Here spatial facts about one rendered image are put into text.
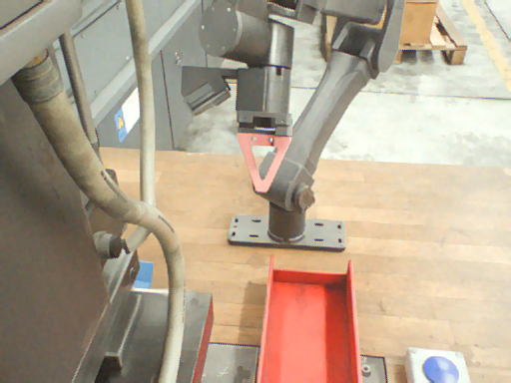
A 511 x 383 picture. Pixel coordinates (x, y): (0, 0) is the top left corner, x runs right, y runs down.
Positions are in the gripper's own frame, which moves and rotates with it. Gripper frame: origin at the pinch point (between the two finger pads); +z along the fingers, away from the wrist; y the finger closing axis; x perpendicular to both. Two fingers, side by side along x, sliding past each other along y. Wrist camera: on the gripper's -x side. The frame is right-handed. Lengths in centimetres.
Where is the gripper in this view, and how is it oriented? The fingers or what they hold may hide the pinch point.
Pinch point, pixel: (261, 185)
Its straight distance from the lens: 63.7
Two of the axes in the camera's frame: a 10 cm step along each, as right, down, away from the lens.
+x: 10.0, 0.7, -0.5
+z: -0.6, 9.9, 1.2
